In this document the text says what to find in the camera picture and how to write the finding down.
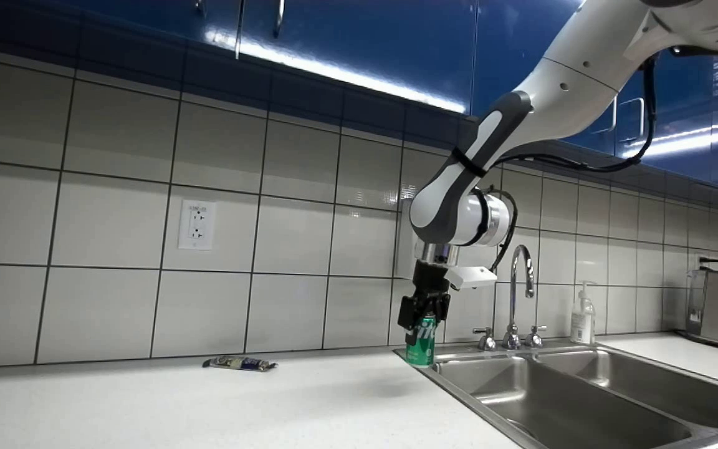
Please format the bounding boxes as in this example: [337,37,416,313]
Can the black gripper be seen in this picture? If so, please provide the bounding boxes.
[396,260,453,341]

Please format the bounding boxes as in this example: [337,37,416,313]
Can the green soda can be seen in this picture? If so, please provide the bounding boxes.
[403,313,438,370]

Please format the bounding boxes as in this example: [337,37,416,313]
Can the stainless steel double sink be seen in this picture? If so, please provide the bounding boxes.
[395,341,718,449]

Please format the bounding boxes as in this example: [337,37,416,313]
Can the chrome gooseneck faucet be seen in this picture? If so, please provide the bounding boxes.
[504,241,539,352]

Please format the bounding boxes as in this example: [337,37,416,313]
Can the clear soap pump bottle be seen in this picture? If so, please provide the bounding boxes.
[569,283,599,346]

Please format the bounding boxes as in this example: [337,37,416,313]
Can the dark crumpled wrapper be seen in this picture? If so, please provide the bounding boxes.
[200,354,280,375]

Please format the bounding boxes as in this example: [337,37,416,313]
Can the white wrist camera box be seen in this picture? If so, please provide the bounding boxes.
[446,264,502,293]

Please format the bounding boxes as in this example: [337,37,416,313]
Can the white wall power outlet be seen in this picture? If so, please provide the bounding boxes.
[176,197,219,255]

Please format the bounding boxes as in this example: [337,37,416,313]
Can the glossy blue wall cabinets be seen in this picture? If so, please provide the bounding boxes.
[0,0,718,197]

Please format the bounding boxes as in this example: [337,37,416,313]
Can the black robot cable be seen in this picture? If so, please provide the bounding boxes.
[485,52,661,275]

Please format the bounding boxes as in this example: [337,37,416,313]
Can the chrome cabinet door handle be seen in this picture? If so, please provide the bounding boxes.
[270,0,289,41]

